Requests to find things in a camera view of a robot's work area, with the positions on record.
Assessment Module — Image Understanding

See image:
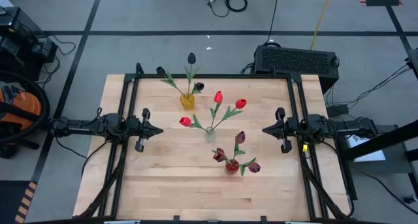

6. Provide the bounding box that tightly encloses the red ribbed glass vase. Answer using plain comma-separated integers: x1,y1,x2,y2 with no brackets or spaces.
224,159,241,176

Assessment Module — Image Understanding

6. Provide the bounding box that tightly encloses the yellow glass vase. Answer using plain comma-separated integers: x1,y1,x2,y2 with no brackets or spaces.
179,92,196,111

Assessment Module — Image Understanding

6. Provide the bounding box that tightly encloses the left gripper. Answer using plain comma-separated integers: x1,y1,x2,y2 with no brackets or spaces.
129,108,164,153

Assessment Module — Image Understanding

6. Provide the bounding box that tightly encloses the black metal beam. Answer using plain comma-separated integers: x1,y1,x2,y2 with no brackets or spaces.
341,119,418,162

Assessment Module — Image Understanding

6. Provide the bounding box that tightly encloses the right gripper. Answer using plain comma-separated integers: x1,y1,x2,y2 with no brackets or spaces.
262,106,298,155

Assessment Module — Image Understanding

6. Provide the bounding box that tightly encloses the thin black cable with plug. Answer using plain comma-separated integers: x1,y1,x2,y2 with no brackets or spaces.
207,0,229,18

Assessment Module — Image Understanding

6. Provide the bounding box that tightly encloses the maroon artificial tulip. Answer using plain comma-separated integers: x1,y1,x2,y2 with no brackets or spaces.
239,157,262,177
233,131,246,163
211,148,233,165

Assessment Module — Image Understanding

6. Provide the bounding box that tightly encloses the long black floor cable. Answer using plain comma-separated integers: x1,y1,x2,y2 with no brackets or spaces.
263,0,281,48

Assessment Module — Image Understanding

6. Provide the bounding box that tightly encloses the red artificial tulip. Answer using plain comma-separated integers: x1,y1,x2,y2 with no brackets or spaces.
208,90,224,132
212,99,248,132
178,114,210,133

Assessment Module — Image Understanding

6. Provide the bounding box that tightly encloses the yellow floor cable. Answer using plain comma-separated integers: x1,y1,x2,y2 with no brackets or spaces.
309,0,336,51

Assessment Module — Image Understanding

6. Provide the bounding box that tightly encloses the dark grey side stand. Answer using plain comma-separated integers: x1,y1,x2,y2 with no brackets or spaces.
336,124,418,199

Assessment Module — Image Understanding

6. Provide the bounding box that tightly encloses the black artificial tulip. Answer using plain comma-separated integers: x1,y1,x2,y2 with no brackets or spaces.
190,82,205,97
155,66,187,97
184,52,202,97

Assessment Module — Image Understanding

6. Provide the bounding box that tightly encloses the white paper sign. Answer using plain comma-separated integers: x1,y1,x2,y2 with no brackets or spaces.
346,136,387,163

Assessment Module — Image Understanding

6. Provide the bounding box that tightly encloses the orange vacuum cleaner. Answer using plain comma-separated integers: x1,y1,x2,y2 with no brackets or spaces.
0,82,43,132
0,70,52,145

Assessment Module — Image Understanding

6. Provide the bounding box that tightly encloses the black perforated computer tower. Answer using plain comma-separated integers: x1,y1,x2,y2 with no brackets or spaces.
253,44,340,94

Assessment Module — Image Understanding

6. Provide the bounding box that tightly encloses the black power adapter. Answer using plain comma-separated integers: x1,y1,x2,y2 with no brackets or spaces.
326,104,350,118

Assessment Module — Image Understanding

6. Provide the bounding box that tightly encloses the clear glass vase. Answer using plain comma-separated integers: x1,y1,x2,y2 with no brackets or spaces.
204,126,217,144

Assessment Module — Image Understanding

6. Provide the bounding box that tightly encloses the black equipment rack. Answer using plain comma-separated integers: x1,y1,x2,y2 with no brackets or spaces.
0,7,59,83

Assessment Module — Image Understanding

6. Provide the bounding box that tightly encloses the coiled black cable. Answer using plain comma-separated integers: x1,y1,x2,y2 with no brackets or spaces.
225,0,248,13

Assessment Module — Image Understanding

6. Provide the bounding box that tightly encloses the black cable bundle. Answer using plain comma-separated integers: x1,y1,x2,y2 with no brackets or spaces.
325,63,413,109

